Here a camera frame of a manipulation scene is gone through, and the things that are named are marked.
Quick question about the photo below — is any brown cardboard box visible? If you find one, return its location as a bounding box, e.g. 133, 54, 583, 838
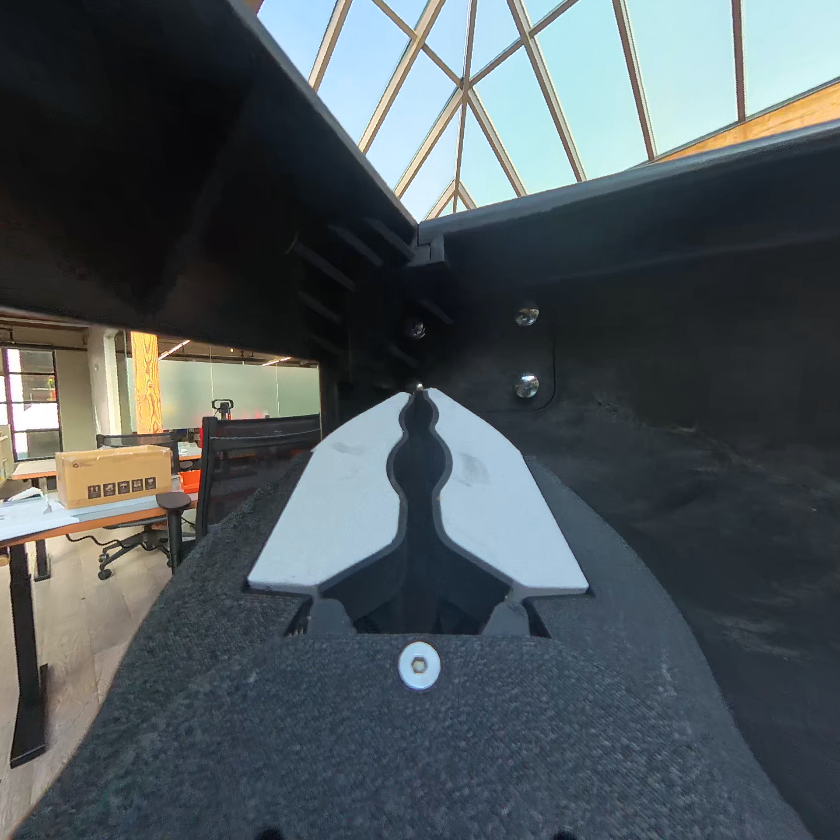
54, 445, 175, 509

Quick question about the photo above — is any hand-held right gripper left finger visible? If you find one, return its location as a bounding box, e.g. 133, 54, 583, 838
247, 392, 416, 595

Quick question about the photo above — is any black framed window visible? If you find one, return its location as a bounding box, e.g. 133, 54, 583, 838
0, 348, 63, 460

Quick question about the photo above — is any grey desk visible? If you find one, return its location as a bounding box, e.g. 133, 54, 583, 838
0, 489, 198, 769

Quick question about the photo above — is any white paper stack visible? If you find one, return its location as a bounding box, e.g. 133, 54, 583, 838
0, 489, 80, 540

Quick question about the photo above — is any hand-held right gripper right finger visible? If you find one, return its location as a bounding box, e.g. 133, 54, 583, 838
420, 387, 589, 601

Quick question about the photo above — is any wooden pillar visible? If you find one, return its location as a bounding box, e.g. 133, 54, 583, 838
130, 331, 161, 434

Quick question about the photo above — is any wide wooden wall beam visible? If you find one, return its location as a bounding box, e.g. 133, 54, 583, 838
656, 98, 840, 161

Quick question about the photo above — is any black plastic box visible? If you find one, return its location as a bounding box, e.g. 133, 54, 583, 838
318, 121, 840, 840

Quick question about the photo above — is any black office chair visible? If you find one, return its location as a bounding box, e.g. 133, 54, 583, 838
97, 433, 198, 581
156, 413, 322, 572

